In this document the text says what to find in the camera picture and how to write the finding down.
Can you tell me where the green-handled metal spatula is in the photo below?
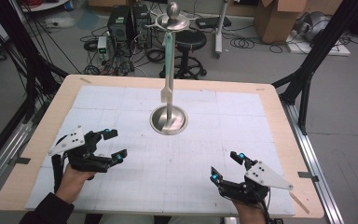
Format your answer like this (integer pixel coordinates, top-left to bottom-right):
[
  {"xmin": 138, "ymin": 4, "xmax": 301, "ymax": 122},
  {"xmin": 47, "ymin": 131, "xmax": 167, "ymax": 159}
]
[{"xmin": 160, "ymin": 32, "xmax": 176, "ymax": 105}]

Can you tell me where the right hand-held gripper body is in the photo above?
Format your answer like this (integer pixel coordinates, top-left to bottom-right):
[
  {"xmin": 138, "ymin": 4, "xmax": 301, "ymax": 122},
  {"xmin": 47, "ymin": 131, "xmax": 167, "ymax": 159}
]
[{"xmin": 218, "ymin": 161, "xmax": 295, "ymax": 205}]

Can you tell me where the black computer tower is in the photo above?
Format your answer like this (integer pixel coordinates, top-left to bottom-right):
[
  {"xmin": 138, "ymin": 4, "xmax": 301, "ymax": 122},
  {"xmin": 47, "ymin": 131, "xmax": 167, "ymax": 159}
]
[
  {"xmin": 106, "ymin": 5, "xmax": 134, "ymax": 54},
  {"xmin": 132, "ymin": 4, "xmax": 154, "ymax": 49}
]

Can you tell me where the large open cardboard box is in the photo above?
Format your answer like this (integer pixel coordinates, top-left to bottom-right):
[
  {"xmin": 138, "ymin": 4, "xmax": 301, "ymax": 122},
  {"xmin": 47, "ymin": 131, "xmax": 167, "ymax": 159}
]
[{"xmin": 254, "ymin": 0, "xmax": 343, "ymax": 45}]

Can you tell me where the grey helmet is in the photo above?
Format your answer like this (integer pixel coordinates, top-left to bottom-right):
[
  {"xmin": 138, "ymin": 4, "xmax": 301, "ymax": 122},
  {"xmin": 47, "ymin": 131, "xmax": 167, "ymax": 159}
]
[{"xmin": 295, "ymin": 11, "xmax": 332, "ymax": 43}]

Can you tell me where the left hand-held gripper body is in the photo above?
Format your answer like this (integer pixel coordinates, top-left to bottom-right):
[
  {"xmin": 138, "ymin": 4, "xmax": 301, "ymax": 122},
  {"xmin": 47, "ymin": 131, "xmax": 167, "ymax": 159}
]
[{"xmin": 48, "ymin": 125, "xmax": 113, "ymax": 174}]

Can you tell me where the black round stool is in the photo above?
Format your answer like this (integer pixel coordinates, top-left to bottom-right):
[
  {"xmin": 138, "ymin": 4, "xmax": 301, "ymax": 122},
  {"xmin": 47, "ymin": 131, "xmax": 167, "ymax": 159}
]
[{"xmin": 159, "ymin": 29, "xmax": 208, "ymax": 80}]

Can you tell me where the white gridded mat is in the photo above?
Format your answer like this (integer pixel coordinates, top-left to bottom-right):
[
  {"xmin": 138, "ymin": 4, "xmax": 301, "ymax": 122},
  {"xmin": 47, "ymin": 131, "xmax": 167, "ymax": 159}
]
[{"xmin": 24, "ymin": 84, "xmax": 296, "ymax": 217}]

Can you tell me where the metal utensil stand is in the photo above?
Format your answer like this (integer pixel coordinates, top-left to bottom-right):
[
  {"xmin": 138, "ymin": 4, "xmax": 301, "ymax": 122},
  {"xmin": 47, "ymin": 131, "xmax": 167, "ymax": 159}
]
[{"xmin": 145, "ymin": 1, "xmax": 199, "ymax": 136}]

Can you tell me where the person's left hand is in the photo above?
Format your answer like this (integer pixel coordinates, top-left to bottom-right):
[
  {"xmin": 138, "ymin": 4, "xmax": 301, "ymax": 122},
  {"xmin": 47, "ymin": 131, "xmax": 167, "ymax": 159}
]
[{"xmin": 55, "ymin": 163, "xmax": 96, "ymax": 205}]

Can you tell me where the black flat box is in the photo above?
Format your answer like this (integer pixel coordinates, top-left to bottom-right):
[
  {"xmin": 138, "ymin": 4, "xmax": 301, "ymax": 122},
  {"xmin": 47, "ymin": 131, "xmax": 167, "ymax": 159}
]
[{"xmin": 195, "ymin": 16, "xmax": 233, "ymax": 30}]

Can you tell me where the aluminium rail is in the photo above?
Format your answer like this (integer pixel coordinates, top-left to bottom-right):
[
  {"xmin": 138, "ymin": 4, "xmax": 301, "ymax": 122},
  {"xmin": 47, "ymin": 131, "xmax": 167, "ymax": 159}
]
[
  {"xmin": 282, "ymin": 102, "xmax": 345, "ymax": 224},
  {"xmin": 0, "ymin": 119, "xmax": 34, "ymax": 197}
]

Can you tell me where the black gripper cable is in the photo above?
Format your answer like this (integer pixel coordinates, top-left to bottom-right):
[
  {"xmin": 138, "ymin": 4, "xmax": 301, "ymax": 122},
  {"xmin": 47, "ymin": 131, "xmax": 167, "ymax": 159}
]
[
  {"xmin": 50, "ymin": 153, "xmax": 66, "ymax": 194},
  {"xmin": 253, "ymin": 189, "xmax": 284, "ymax": 224}
]

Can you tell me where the black metal frame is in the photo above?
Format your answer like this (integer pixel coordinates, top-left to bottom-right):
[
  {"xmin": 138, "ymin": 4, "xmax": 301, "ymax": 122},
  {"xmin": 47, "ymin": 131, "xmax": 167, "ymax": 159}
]
[{"xmin": 271, "ymin": 0, "xmax": 358, "ymax": 135}]

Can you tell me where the white board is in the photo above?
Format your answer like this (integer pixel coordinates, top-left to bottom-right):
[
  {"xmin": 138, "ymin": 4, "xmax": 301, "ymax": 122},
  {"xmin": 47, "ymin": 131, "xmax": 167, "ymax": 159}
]
[{"xmin": 284, "ymin": 30, "xmax": 352, "ymax": 57}]

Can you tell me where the person's right hand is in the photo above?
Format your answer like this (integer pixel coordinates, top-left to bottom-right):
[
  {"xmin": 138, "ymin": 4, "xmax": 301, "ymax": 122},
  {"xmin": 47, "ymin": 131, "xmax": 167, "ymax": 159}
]
[{"xmin": 232, "ymin": 201, "xmax": 268, "ymax": 224}]

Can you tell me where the bundle of black cables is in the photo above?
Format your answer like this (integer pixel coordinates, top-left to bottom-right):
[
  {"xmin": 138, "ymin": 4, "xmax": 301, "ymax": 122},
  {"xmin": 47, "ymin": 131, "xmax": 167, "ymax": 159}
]
[{"xmin": 0, "ymin": 0, "xmax": 76, "ymax": 125}]

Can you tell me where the small white device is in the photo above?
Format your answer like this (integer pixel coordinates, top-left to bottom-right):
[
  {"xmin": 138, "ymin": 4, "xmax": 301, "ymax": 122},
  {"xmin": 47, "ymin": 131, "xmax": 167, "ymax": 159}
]
[{"xmin": 96, "ymin": 35, "xmax": 108, "ymax": 62}]

